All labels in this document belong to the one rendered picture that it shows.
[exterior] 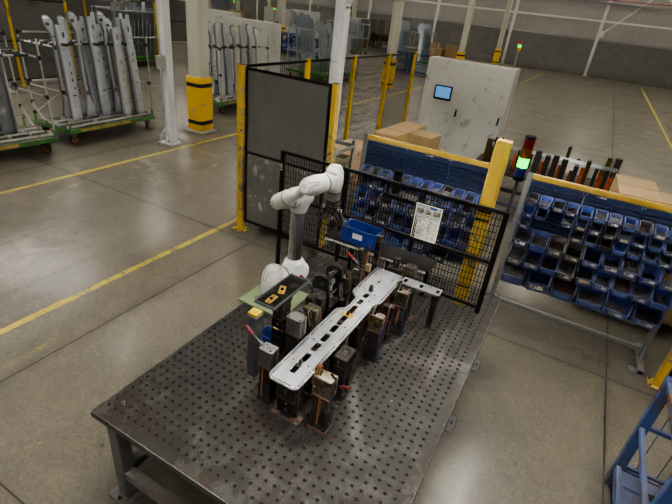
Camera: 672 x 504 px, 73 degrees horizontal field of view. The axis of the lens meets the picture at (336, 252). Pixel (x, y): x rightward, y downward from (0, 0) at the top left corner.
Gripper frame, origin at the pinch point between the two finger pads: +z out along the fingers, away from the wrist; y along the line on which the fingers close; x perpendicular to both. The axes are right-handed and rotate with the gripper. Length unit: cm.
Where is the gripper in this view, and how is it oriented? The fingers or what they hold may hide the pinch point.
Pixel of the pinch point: (329, 230)
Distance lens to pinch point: 279.5
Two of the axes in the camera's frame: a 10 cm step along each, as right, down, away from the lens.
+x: 4.9, -3.7, 7.9
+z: -1.0, 8.8, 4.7
